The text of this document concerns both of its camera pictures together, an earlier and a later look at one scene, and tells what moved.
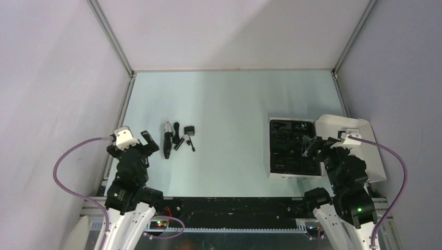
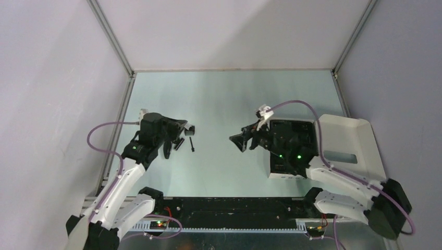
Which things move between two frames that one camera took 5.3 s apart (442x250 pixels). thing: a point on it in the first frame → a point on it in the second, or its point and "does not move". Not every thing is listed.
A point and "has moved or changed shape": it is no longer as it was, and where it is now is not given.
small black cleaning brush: (193, 148) does not move
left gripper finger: (114, 137) → (180, 129)
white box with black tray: (285, 160) does not move
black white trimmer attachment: (185, 137) has moved or changed shape
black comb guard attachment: (189, 130) does not move
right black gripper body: (328, 154) → (260, 136)
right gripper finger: (306, 141) → (241, 139)
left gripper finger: (150, 140) → (180, 123)
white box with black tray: (327, 127) does not move
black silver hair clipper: (168, 139) does not move
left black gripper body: (146, 150) → (169, 132)
